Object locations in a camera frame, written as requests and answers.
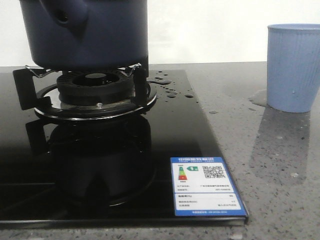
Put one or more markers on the blue energy label sticker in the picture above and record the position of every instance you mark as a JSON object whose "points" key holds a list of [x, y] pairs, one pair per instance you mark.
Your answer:
{"points": [[203, 187]]}

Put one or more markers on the black gas burner head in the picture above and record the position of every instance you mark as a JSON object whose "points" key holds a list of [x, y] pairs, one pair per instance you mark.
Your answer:
{"points": [[86, 88]]}

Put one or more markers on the light blue ribbed cup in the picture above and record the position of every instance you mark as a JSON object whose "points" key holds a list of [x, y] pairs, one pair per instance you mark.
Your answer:
{"points": [[293, 66]]}

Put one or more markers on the black pot support grate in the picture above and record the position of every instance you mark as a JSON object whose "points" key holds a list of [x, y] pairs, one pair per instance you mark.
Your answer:
{"points": [[47, 104]]}

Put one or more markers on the black glass gas stove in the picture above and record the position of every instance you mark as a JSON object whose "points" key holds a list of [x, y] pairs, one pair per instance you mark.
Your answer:
{"points": [[103, 173]]}

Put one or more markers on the dark blue pot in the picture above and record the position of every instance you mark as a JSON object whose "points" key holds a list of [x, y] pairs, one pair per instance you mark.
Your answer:
{"points": [[86, 34]]}

